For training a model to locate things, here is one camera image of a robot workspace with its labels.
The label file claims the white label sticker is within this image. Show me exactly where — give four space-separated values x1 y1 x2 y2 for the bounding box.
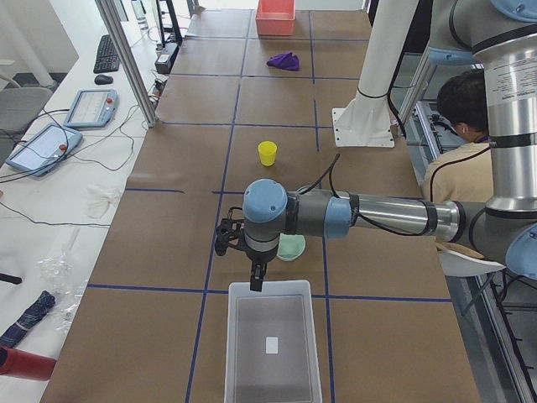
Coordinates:
265 336 279 354

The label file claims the near teach pendant tablet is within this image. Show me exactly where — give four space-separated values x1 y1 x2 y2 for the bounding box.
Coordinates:
6 123 83 176

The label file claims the teach pendant tablet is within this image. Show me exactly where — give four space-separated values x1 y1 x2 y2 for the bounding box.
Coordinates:
6 123 83 176
64 89 118 129

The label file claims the black keyboard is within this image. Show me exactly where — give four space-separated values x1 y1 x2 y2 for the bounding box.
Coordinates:
93 34 120 74

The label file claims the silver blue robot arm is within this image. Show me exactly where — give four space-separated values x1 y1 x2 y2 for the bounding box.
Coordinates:
215 1 536 291

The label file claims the purple cloth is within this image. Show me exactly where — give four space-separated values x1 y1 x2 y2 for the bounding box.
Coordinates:
266 51 300 71

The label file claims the seated person beige shirt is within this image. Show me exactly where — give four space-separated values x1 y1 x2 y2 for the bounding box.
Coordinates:
421 70 493 203

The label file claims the crumpled clear plastic wrap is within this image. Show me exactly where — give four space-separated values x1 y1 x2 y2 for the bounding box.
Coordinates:
38 250 87 333

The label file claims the yellow plastic cup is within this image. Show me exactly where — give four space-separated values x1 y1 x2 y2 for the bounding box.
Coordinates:
258 141 278 167

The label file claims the black computer mouse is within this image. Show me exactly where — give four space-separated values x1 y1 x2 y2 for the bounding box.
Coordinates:
94 74 114 86

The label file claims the white crumpled cloth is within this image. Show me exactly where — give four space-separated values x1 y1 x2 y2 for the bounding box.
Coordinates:
85 185 122 218

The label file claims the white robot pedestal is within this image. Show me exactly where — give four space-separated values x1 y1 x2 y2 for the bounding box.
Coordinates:
332 0 419 148

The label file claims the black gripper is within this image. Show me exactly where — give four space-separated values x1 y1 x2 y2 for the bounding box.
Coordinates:
214 207 269 292

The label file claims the red bottle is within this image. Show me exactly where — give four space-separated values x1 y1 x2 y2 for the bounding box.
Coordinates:
1 346 56 381

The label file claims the clear plastic storage box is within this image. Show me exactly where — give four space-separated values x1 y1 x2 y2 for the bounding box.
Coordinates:
224 280 322 402

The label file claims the red plastic bin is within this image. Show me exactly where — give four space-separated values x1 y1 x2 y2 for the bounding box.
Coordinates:
255 0 295 36

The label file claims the aluminium frame post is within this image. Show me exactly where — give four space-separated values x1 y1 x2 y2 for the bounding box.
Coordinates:
95 0 158 128

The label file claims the mint green bowl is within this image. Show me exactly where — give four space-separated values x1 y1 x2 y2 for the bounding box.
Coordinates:
277 233 306 262

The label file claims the black power adapter box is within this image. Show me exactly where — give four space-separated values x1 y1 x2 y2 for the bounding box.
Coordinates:
154 43 179 75

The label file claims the folded navy umbrella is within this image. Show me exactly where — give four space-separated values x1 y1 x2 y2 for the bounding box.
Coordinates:
1 290 55 348

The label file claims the far teach pendant tablet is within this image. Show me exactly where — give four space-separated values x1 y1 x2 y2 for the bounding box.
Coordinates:
64 89 118 129

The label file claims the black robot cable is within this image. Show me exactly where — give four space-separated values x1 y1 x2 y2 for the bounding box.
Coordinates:
297 153 446 237

